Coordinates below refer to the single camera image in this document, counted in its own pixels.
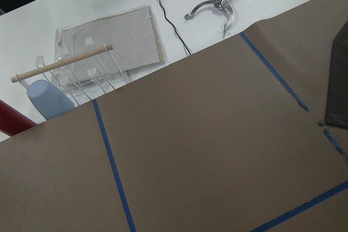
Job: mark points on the dark brown t-shirt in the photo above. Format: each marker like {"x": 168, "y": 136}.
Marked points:
{"x": 336, "y": 105}

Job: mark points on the brown paper table cover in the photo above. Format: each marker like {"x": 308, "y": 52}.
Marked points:
{"x": 210, "y": 143}

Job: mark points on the cardboard in plastic sleeve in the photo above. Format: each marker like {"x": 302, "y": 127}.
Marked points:
{"x": 133, "y": 35}

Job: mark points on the metal reacher grabber tool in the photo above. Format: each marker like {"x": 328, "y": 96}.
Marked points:
{"x": 221, "y": 5}

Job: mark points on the blue tape cross line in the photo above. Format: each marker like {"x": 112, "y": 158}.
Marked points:
{"x": 270, "y": 65}

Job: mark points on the light blue plastic cup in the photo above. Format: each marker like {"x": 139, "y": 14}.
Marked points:
{"x": 48, "y": 100}

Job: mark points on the blue tape grid line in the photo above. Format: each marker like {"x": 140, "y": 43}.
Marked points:
{"x": 115, "y": 171}

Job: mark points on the red cylinder bottle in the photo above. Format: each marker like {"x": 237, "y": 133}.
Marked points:
{"x": 12, "y": 121}

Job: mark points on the clear wire rack wooden dowel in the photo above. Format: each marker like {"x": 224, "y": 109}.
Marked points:
{"x": 68, "y": 63}

